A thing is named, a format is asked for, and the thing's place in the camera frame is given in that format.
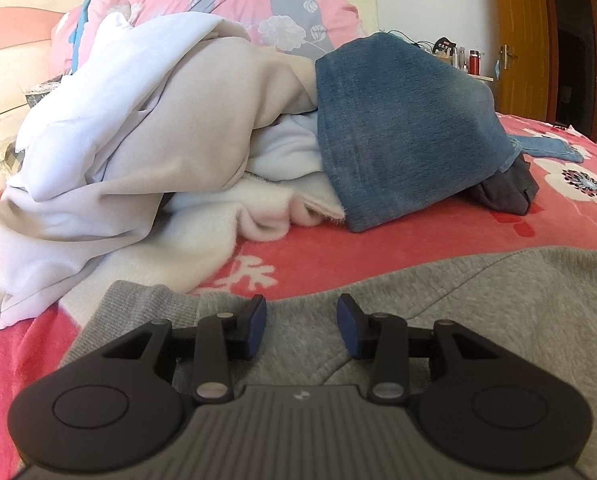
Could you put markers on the blue jeans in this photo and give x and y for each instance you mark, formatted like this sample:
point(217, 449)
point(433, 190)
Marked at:
point(403, 125)

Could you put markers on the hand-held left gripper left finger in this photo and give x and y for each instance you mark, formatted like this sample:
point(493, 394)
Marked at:
point(257, 327)

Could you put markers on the grey checked pillow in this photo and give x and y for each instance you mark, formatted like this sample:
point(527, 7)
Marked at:
point(41, 92)

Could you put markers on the pale beige sweatshirt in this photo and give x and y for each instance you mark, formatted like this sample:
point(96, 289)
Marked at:
point(218, 95)

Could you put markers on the white jacket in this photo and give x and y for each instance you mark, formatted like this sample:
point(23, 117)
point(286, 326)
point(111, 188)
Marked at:
point(128, 70)

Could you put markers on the white printed bag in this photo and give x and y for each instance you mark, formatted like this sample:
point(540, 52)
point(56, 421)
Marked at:
point(570, 130)

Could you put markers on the blue cloth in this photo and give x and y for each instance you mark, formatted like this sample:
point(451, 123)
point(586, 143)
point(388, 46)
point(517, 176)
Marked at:
point(78, 35)

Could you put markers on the dark snack bag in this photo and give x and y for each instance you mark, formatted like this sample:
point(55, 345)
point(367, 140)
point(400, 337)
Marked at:
point(443, 45)

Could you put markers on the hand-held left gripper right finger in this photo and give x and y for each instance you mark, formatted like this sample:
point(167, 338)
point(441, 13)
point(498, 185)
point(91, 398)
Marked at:
point(347, 327)

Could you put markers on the blue face mask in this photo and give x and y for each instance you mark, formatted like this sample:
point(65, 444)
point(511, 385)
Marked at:
point(498, 70)

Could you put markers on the silver bottle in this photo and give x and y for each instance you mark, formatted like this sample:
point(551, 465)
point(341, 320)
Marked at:
point(459, 57)

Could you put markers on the red bottle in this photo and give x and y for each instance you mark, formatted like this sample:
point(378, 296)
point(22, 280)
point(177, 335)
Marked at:
point(474, 62)

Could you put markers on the dark grey garment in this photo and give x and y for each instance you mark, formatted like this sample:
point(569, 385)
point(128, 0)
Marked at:
point(508, 190)

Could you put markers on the fuzzy white sweater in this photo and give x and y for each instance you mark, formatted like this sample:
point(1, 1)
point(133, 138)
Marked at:
point(203, 230)

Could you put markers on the wooden door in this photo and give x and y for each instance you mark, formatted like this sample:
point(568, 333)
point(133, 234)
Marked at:
point(523, 20)

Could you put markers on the white shirt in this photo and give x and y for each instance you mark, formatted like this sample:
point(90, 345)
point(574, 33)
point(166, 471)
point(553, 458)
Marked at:
point(288, 150)

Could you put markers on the grey sweatshirt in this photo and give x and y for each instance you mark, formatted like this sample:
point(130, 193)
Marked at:
point(503, 300)

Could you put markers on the pink bed headboard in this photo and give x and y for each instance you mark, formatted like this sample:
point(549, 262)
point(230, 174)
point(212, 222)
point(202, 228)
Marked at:
point(8, 35)

